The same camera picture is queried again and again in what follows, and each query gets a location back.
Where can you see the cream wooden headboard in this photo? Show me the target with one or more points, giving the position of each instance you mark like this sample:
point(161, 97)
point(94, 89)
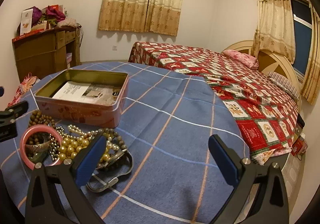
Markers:
point(269, 61)

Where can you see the pink bangle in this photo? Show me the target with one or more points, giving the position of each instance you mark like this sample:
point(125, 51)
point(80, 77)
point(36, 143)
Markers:
point(37, 134)

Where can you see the printed paper leaflet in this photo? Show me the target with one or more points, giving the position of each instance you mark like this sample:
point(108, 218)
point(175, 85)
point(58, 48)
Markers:
point(88, 93)

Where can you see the wall power socket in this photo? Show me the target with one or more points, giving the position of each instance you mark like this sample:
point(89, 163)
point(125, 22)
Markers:
point(114, 48)

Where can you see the blue plaid tablecloth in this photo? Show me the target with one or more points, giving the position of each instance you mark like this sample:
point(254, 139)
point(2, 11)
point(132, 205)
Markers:
point(166, 121)

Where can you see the striped pillow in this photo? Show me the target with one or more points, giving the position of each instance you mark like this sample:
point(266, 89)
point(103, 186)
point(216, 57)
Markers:
point(284, 84)

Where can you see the beige curtain side window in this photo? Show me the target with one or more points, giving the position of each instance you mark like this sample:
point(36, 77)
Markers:
point(275, 33)

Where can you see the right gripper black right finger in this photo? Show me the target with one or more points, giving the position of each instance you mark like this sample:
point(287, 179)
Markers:
point(270, 204)

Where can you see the red patchwork bedspread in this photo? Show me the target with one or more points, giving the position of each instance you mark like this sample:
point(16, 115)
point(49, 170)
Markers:
point(264, 113)

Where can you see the pink pillow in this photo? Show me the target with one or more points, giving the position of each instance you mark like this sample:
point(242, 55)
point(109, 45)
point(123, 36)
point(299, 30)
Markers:
point(246, 59)

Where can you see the red flat box on dresser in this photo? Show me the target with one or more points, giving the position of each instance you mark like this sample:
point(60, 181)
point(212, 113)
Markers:
point(34, 32)

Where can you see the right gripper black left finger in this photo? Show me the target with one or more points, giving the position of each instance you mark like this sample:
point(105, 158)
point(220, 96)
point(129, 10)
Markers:
point(43, 203)

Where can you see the white product box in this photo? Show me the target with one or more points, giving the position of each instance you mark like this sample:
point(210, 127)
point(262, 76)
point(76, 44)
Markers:
point(26, 21)

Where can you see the brown wooden dresser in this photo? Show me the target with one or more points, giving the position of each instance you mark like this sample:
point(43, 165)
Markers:
point(48, 52)

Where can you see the purple clothes pile on dresser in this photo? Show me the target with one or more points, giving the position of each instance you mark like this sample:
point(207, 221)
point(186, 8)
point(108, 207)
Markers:
point(53, 16)

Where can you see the pink metal tin box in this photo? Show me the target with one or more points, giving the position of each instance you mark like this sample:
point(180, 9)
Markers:
point(84, 113)

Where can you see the patterned silver cuff bangle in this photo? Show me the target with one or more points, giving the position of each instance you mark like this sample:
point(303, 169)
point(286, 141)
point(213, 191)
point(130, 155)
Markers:
point(33, 148)

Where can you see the pile of clothes on floor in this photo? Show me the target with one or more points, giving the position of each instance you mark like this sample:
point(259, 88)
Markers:
point(23, 88)

